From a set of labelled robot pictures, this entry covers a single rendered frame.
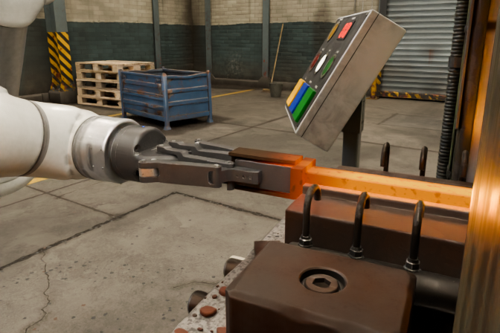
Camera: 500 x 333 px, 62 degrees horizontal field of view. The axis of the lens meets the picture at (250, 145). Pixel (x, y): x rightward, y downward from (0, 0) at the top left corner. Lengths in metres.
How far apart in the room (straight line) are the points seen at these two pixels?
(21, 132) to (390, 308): 0.44
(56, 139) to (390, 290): 0.44
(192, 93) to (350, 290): 5.39
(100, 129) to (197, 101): 5.13
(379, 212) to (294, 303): 0.15
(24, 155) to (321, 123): 0.54
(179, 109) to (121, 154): 5.01
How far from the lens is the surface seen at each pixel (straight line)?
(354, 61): 0.85
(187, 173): 0.47
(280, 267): 0.33
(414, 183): 0.44
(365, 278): 0.32
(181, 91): 5.52
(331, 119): 0.85
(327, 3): 9.14
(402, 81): 8.58
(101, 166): 0.56
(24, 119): 0.56
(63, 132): 0.59
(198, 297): 0.47
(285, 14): 9.54
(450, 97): 0.75
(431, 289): 0.36
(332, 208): 0.40
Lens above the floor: 1.15
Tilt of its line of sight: 15 degrees down
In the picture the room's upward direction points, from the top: straight up
